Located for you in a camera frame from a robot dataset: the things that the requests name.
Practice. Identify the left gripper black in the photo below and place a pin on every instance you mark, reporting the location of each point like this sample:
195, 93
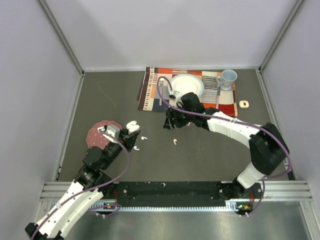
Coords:
128, 139

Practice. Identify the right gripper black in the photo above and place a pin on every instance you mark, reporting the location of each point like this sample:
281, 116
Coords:
171, 113

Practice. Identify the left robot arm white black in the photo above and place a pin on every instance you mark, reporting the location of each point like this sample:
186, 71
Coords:
90, 184

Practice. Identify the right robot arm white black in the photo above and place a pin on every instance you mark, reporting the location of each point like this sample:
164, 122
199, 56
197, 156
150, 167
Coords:
265, 143

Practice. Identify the pink polka dot plate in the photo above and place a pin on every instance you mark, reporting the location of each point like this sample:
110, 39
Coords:
95, 139

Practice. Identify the patterned orange placemat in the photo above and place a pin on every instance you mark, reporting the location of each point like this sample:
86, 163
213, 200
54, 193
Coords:
149, 92

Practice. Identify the white round plate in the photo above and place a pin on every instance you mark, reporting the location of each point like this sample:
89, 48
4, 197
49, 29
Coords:
185, 83

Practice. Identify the light blue mug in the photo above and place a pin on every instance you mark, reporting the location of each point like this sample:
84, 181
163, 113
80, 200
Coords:
226, 79

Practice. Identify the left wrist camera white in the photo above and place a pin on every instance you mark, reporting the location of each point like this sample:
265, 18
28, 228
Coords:
110, 132

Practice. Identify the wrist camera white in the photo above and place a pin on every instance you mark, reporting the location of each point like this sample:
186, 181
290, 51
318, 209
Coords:
110, 132
175, 98

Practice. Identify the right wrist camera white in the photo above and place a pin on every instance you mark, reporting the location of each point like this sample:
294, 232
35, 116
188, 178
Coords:
175, 98

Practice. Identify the pink handled fork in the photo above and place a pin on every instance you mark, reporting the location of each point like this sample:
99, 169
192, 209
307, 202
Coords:
160, 89

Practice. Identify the pink handled knife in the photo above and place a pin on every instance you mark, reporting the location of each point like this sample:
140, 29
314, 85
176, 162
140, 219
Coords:
218, 96

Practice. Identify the beige square ring object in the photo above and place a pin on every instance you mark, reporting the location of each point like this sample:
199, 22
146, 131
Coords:
243, 104

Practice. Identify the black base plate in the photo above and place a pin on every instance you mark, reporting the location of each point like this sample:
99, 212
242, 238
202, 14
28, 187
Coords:
179, 193

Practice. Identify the grey cable duct rail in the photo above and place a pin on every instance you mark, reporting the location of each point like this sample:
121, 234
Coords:
230, 206

